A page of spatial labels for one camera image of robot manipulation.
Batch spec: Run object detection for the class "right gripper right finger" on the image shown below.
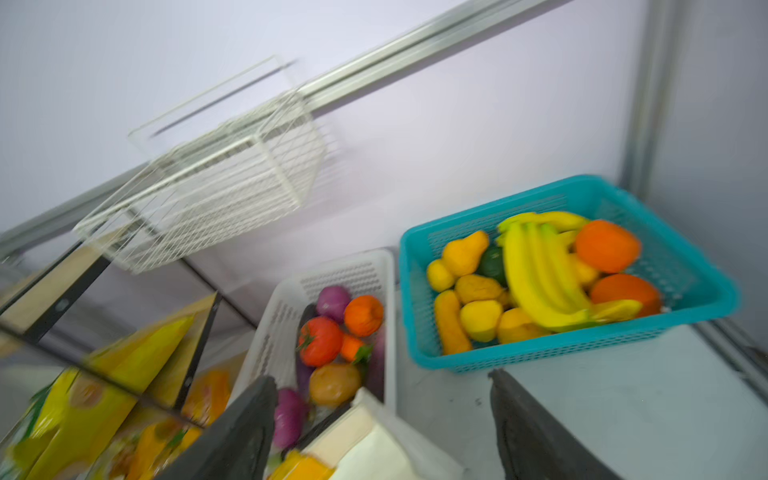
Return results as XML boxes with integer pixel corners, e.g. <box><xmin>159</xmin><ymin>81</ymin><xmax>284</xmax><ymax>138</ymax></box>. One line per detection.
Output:
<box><xmin>489</xmin><ymin>369</ymin><xmax>619</xmax><ymax>479</ymax></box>

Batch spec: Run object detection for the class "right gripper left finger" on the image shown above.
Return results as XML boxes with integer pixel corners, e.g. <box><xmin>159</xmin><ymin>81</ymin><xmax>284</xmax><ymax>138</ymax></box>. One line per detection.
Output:
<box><xmin>157</xmin><ymin>376</ymin><xmax>278</xmax><ymax>480</ymax></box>

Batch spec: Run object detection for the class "white canvas tote bag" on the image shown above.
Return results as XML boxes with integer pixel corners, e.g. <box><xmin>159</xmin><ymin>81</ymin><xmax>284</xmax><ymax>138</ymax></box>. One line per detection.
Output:
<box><xmin>265</xmin><ymin>388</ymin><xmax>465</xmax><ymax>479</ymax></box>

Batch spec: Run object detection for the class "purple onion bottom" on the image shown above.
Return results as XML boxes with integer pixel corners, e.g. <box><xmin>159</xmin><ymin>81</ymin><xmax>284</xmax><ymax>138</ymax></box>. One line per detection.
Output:
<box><xmin>273</xmin><ymin>388</ymin><xmax>309</xmax><ymax>450</ymax></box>

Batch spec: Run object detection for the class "purple onion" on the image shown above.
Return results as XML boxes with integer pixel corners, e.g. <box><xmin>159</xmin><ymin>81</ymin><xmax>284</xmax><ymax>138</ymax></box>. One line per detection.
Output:
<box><xmin>273</xmin><ymin>388</ymin><xmax>309</xmax><ymax>450</ymax></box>
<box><xmin>316</xmin><ymin>285</ymin><xmax>352</xmax><ymax>324</ymax></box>

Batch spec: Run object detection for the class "orange snack bag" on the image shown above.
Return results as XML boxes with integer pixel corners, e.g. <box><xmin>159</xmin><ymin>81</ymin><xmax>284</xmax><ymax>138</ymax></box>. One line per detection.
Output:
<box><xmin>86</xmin><ymin>370</ymin><xmax>231</xmax><ymax>480</ymax></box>

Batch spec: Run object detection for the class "white plastic vegetable basket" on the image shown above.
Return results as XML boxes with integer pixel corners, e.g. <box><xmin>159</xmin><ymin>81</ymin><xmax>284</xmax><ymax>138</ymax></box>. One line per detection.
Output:
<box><xmin>230</xmin><ymin>249</ymin><xmax>397</xmax><ymax>414</ymax></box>

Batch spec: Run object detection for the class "brown potato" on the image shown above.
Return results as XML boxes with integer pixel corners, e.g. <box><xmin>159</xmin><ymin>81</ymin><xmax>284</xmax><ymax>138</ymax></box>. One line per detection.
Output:
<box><xmin>309</xmin><ymin>364</ymin><xmax>362</xmax><ymax>408</ymax></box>

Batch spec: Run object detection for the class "red tomato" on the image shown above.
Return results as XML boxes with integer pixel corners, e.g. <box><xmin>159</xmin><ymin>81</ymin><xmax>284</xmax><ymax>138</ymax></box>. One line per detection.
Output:
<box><xmin>297</xmin><ymin>317</ymin><xmax>343</xmax><ymax>368</ymax></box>

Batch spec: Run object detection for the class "banana bunch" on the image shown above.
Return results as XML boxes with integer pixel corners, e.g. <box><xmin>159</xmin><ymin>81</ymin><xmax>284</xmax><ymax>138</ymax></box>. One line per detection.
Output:
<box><xmin>497</xmin><ymin>212</ymin><xmax>642</xmax><ymax>333</ymax></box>

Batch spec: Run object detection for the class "purple onion top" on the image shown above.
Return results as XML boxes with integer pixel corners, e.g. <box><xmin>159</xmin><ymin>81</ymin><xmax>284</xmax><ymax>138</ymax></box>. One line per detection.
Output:
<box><xmin>316</xmin><ymin>285</ymin><xmax>352</xmax><ymax>324</ymax></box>

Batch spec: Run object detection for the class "yellow chips bag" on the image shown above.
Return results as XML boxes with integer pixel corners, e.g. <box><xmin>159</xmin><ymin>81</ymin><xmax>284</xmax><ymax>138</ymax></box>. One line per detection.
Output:
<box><xmin>1</xmin><ymin>315</ymin><xmax>194</xmax><ymax>479</ymax></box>

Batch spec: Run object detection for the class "small orange vegetable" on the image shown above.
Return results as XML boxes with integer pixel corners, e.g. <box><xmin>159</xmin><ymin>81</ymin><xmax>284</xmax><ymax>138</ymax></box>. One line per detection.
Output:
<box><xmin>344</xmin><ymin>295</ymin><xmax>384</xmax><ymax>338</ymax></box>

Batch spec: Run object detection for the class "yellow lemon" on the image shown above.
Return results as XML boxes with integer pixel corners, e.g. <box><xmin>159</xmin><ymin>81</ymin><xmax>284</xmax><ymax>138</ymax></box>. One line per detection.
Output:
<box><xmin>426</xmin><ymin>259</ymin><xmax>456</xmax><ymax>293</ymax></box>

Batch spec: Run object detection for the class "yellow pear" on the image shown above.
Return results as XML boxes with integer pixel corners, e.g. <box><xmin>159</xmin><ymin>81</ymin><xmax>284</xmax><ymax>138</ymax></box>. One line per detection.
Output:
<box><xmin>442</xmin><ymin>231</ymin><xmax>490</xmax><ymax>277</ymax></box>

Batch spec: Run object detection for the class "orange fruit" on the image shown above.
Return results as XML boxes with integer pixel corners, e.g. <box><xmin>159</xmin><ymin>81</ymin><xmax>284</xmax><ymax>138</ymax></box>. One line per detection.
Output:
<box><xmin>574</xmin><ymin>220</ymin><xmax>642</xmax><ymax>274</ymax></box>

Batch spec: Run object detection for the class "teal plastic fruit basket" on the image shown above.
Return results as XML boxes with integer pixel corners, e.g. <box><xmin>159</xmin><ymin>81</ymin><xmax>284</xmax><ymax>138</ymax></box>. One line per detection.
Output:
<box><xmin>399</xmin><ymin>175</ymin><xmax>739</xmax><ymax>373</ymax></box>

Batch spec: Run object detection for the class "wooden two-tier shelf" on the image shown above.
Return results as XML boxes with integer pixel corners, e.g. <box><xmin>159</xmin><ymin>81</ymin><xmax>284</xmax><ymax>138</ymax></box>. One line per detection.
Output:
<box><xmin>0</xmin><ymin>230</ymin><xmax>260</xmax><ymax>480</ymax></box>

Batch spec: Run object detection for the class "white wire wall basket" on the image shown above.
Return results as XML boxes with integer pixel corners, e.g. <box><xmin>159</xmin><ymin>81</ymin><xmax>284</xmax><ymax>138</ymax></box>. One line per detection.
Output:
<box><xmin>74</xmin><ymin>56</ymin><xmax>327</xmax><ymax>273</ymax></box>

